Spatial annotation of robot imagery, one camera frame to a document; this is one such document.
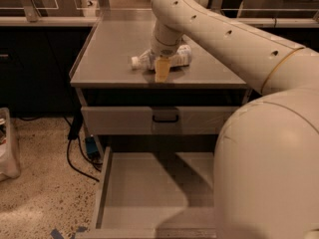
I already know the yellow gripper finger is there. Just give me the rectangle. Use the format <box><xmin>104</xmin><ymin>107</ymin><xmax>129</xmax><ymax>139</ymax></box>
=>
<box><xmin>155</xmin><ymin>57</ymin><xmax>170</xmax><ymax>83</ymax></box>

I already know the clear plastic bottle white cap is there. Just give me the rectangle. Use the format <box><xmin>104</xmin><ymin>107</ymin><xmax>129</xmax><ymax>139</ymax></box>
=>
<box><xmin>131</xmin><ymin>44</ymin><xmax>192</xmax><ymax>71</ymax></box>

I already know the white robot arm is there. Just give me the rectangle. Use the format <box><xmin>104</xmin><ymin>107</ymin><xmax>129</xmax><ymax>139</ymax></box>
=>
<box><xmin>152</xmin><ymin>0</ymin><xmax>319</xmax><ymax>239</ymax></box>

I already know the grey drawer cabinet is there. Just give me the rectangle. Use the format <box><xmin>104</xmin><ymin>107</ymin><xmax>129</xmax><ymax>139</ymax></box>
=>
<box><xmin>71</xmin><ymin>10</ymin><xmax>251</xmax><ymax>152</ymax></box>

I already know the closed grey top drawer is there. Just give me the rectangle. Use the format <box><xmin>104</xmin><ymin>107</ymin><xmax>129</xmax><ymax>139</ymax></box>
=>
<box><xmin>82</xmin><ymin>107</ymin><xmax>237</xmax><ymax>135</ymax></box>

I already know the open grey middle drawer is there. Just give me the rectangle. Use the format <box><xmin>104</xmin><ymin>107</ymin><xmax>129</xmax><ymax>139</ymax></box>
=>
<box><xmin>75</xmin><ymin>145</ymin><xmax>220</xmax><ymax>239</ymax></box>

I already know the blue power adapter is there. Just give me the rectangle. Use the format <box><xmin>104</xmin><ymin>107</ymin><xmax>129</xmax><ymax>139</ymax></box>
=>
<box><xmin>85</xmin><ymin>136</ymin><xmax>99</xmax><ymax>157</ymax></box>

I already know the translucent plastic bin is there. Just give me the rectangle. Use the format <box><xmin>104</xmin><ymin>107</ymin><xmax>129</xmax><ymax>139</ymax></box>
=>
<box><xmin>0</xmin><ymin>108</ymin><xmax>21</xmax><ymax>181</ymax></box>

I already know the blue tape on floor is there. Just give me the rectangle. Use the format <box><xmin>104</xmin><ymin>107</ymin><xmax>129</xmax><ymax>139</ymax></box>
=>
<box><xmin>50</xmin><ymin>226</ymin><xmax>88</xmax><ymax>239</ymax></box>

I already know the black drawer handle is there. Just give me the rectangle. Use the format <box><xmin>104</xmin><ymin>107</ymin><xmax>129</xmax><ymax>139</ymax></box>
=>
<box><xmin>152</xmin><ymin>115</ymin><xmax>179</xmax><ymax>123</ymax></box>

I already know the black cable on floor left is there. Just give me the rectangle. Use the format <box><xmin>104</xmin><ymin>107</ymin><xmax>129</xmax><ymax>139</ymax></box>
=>
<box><xmin>63</xmin><ymin>116</ymin><xmax>103</xmax><ymax>183</ymax></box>

